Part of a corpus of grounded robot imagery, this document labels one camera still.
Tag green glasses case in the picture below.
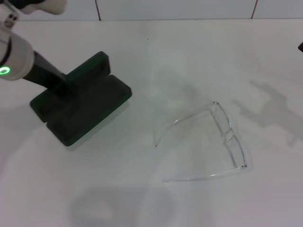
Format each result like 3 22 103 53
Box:
29 51 133 147

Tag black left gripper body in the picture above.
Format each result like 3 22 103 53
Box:
23 50 72 96

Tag clear white glasses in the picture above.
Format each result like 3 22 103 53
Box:
153 100 249 183

